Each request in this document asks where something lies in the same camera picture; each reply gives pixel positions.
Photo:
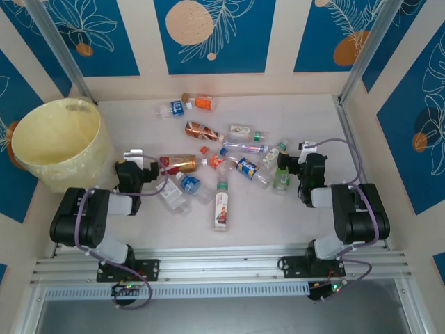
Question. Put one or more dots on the white label green logo bottle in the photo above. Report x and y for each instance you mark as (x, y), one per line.
(270, 158)

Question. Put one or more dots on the green label clear bottle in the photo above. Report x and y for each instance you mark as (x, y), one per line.
(281, 181)

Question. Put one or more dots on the clear bottle white nutrition label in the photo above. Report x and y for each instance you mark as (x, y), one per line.
(170, 195)

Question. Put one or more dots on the red gold label bottle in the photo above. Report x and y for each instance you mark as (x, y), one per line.
(180, 161)

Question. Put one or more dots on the clear purple label bottle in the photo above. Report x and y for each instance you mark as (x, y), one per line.
(248, 149)

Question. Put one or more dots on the blue yellow label bottle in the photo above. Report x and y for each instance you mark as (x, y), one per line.
(247, 168)

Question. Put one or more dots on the white label green cap bottle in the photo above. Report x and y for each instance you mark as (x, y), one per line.
(240, 130)

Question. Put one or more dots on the orange bottle cap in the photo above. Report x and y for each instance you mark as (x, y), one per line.
(204, 150)

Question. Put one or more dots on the translucent yellow plastic bin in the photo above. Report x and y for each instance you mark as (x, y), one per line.
(69, 174)

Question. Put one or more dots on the copper brown label bottle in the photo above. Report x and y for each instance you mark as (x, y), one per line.
(200, 130)

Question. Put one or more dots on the small orange red label bottle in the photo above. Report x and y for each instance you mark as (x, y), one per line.
(217, 160)

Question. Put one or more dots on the blue label white cap bottle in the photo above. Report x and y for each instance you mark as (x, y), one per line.
(175, 108)

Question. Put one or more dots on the orange label brown cap bottle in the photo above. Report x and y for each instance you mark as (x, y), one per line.
(203, 102)

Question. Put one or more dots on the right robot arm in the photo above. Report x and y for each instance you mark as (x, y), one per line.
(361, 222)

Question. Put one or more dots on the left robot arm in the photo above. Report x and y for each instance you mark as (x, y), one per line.
(87, 222)

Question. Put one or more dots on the control circuit board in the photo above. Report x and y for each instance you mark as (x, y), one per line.
(327, 288)
(127, 288)

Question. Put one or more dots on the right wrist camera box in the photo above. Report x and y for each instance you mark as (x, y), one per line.
(307, 144)

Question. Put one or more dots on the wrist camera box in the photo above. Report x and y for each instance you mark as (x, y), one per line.
(307, 144)
(133, 152)

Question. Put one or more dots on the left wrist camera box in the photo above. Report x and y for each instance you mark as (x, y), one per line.
(133, 152)

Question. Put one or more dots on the aluminium side rail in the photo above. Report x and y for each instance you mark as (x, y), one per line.
(347, 132)

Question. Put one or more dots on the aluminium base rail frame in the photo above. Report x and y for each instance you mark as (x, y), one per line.
(222, 257)

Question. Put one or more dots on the aluminium frame post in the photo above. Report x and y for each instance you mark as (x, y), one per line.
(368, 45)
(59, 45)

